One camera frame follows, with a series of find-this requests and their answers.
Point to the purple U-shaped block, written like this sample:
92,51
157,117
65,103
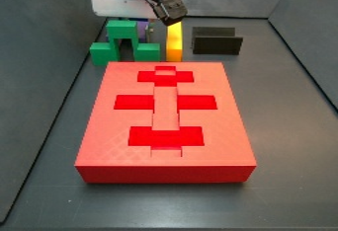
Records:
143,31

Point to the black L-shaped fixture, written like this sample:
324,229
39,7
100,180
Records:
214,40

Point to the red puzzle board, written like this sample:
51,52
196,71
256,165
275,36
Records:
164,126

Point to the yellow long block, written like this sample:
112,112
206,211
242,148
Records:
173,43

